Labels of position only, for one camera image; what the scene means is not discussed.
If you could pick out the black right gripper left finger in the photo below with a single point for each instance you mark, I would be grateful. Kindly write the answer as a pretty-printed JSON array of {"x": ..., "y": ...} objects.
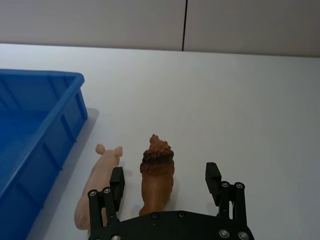
[{"x": 113, "y": 192}]

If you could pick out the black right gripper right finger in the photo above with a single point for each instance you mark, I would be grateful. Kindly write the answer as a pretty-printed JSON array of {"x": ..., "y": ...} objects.
[{"x": 228, "y": 195}]

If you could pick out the pink toy pig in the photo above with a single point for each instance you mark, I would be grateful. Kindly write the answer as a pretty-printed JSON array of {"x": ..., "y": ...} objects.
[{"x": 96, "y": 180}]

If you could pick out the brown toy lion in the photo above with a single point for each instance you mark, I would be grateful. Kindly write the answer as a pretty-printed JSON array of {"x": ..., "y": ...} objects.
[{"x": 156, "y": 175}]

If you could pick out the blue plastic bin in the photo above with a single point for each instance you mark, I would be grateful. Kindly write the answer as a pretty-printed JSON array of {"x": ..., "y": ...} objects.
[{"x": 35, "y": 140}]

